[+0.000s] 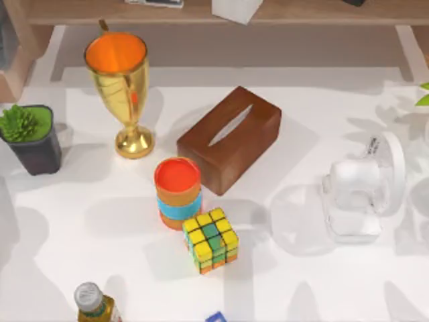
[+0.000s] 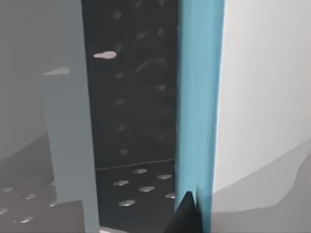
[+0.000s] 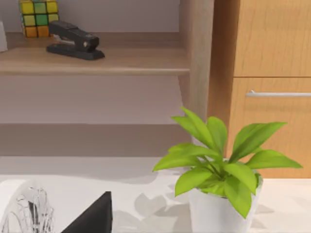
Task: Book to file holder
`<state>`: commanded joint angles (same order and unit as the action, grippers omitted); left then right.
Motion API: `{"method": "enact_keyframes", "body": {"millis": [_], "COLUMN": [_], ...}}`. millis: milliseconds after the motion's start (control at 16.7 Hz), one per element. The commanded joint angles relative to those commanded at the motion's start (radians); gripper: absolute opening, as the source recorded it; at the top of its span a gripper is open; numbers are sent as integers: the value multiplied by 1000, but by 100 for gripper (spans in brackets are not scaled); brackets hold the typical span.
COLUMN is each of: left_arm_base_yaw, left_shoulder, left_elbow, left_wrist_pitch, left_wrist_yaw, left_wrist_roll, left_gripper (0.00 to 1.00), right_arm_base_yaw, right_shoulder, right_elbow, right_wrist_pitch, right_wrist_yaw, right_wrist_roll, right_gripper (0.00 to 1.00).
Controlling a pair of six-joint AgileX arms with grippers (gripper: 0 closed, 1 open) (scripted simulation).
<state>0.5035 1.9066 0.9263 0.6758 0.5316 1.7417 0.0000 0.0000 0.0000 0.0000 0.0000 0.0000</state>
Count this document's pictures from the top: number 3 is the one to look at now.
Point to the black stapler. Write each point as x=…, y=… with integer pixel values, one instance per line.
x=75, y=41

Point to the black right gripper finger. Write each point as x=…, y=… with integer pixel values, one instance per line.
x=97, y=216

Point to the clear glass cup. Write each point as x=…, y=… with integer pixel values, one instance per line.
x=31, y=208

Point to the wooden cupboard door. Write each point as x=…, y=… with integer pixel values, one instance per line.
x=274, y=36

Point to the white object on shelf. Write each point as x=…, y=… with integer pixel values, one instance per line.
x=2, y=36

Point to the wooden drawer front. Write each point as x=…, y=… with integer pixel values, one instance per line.
x=274, y=126

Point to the yellow green puzzle cube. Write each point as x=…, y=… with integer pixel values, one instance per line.
x=39, y=18

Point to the green plant in white pot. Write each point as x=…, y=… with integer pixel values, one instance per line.
x=218, y=194

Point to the pale wooden open shelf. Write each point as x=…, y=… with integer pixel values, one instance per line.
x=121, y=63

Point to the wooden cupboard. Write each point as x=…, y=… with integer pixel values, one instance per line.
x=218, y=72

